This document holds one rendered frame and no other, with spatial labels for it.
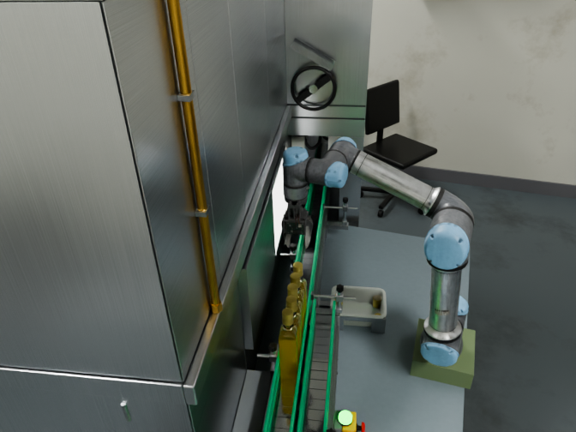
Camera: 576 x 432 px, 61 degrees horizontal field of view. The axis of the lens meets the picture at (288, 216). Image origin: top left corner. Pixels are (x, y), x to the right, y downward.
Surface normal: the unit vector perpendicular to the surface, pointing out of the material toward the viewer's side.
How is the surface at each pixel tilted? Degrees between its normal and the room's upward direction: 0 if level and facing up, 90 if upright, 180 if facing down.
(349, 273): 0
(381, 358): 0
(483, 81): 90
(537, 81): 90
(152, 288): 90
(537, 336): 0
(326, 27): 90
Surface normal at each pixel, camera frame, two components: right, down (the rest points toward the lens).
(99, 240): -0.13, 0.55
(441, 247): -0.41, 0.43
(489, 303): -0.03, -0.84
